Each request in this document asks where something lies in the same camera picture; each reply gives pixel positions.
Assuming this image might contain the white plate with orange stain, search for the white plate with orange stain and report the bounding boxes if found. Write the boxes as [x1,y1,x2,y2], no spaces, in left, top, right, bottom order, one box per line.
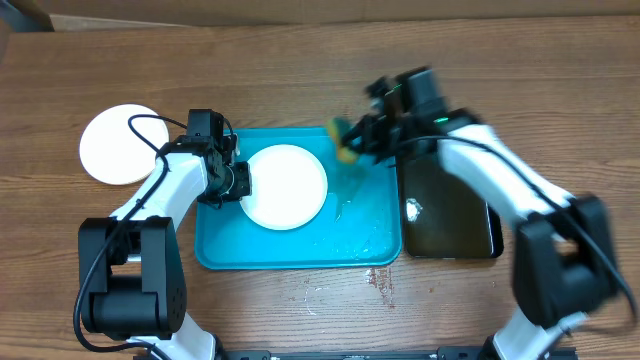
[240,144,328,231]

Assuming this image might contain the green yellow sponge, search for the green yellow sponge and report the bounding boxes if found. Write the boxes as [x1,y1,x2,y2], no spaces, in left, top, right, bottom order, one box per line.
[326,117,359,165]

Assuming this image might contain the white plate with thin smear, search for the white plate with thin smear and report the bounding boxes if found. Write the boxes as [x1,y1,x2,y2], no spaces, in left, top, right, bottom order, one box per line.
[79,104,169,185]

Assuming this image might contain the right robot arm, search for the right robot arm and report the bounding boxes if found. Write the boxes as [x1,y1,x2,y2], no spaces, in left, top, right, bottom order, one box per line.
[328,67,636,359]

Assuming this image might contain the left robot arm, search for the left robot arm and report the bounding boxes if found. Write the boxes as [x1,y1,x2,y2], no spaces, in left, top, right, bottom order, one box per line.
[73,109,251,359]

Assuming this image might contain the black water tray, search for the black water tray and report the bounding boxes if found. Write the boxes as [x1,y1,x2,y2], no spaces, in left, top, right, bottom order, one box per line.
[397,155,504,259]

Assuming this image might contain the blue plastic tray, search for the blue plastic tray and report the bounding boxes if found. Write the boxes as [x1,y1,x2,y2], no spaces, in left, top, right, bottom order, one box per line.
[195,127,402,270]

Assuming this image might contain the cardboard backdrop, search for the cardboard backdrop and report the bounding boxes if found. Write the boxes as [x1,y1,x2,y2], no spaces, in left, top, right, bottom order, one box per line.
[0,0,640,33]

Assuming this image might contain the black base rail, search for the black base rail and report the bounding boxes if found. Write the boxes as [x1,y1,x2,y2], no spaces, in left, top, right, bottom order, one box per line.
[133,344,579,360]

